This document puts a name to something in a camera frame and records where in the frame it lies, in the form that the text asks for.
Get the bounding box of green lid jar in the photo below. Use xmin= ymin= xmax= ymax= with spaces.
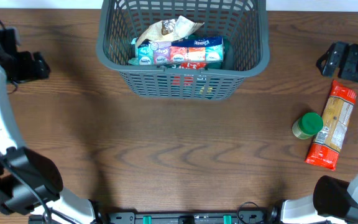
xmin=291 ymin=112 xmax=323 ymax=139

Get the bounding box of orange pasta packet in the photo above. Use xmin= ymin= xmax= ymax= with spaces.
xmin=305 ymin=80 xmax=357 ymax=170

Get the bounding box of green coffee mix bag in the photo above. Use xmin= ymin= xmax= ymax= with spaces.
xmin=170 ymin=36 xmax=225 ymax=70

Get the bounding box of Kleenex tissue multipack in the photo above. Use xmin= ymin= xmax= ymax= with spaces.
xmin=129 ymin=36 xmax=224 ymax=65

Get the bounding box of beige brown snack bag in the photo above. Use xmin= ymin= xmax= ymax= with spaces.
xmin=135 ymin=16 xmax=204 ymax=47

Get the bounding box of mint green wipes packet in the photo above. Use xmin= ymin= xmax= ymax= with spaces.
xmin=128 ymin=37 xmax=140 ymax=65

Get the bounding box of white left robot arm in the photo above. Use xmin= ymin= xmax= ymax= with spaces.
xmin=0 ymin=25 xmax=103 ymax=223

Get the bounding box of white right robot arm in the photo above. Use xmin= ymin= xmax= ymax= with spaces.
xmin=270 ymin=42 xmax=358 ymax=223

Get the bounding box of grey plastic basket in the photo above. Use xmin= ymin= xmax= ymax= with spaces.
xmin=96 ymin=0 xmax=270 ymax=100

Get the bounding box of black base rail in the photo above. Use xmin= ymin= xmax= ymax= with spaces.
xmin=93 ymin=207 xmax=281 ymax=224

